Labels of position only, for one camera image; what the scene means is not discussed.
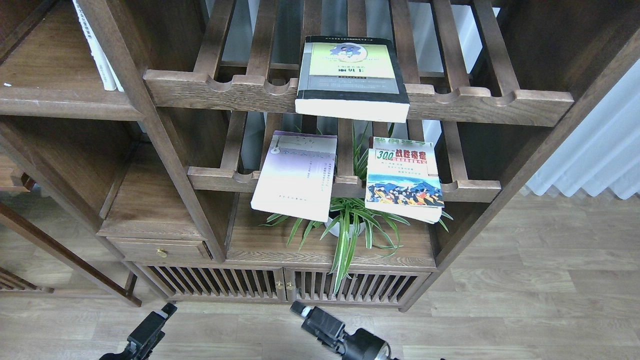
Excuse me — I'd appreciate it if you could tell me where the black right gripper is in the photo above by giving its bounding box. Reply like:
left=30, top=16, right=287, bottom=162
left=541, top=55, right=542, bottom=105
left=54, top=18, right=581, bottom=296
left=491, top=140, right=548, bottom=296
left=290, top=300, right=346, bottom=353

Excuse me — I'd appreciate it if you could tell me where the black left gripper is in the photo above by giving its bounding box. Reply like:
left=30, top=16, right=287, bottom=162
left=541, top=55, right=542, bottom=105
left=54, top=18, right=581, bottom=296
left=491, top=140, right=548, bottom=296
left=125, top=302, right=178, bottom=358

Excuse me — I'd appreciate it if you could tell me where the colourful 300 paperback book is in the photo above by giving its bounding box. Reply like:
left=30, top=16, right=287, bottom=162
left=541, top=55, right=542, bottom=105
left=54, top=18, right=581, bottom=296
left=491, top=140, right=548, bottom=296
left=365, top=136, right=445, bottom=224

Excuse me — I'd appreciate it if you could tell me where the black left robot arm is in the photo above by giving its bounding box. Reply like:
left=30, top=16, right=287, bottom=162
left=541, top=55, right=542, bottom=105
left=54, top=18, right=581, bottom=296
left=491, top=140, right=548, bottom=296
left=100, top=302, right=178, bottom=360

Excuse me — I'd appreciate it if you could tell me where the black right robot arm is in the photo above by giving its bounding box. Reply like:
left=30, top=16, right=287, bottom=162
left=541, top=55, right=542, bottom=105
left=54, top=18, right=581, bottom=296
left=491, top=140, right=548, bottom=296
left=290, top=300, right=393, bottom=360

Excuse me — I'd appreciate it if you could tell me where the brass drawer knob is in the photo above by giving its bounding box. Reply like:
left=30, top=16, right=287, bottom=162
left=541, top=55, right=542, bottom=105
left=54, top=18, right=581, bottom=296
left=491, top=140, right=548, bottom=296
left=156, top=248, right=169, bottom=258

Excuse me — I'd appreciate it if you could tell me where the white plant pot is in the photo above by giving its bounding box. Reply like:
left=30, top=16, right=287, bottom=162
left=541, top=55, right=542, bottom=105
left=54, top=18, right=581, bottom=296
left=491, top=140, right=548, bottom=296
left=324, top=210, right=366, bottom=238

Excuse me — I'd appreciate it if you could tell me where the spider plant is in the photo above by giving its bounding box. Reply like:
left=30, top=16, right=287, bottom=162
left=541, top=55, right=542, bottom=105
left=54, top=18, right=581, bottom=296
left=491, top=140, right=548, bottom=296
left=260, top=122, right=454, bottom=297

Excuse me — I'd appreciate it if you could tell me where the wooden furniture at left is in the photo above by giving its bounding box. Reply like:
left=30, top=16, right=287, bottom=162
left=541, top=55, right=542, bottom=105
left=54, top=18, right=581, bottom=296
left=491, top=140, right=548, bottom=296
left=1, top=153, right=142, bottom=307

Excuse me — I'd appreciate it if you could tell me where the lavender white paperback book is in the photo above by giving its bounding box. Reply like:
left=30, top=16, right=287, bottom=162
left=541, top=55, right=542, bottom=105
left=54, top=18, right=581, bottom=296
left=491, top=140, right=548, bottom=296
left=250, top=130, right=338, bottom=223

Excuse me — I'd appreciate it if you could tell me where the dark wooden bookshelf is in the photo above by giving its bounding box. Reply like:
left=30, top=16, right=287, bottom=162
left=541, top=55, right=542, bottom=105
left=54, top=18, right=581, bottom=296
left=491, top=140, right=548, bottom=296
left=1, top=0, right=639, bottom=312

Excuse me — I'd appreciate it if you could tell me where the white upright book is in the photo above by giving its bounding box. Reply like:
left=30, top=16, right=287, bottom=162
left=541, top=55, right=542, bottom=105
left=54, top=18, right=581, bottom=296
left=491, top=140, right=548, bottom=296
left=72, top=0, right=117, bottom=91
left=106, top=60, right=124, bottom=92

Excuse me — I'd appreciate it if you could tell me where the green and black thick book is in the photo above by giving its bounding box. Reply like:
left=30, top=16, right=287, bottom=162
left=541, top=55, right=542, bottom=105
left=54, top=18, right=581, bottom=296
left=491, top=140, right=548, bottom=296
left=294, top=35, right=410, bottom=123

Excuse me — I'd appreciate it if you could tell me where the white curtain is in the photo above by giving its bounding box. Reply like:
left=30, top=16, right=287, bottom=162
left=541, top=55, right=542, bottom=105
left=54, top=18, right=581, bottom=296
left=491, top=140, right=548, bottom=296
left=525, top=62, right=640, bottom=199

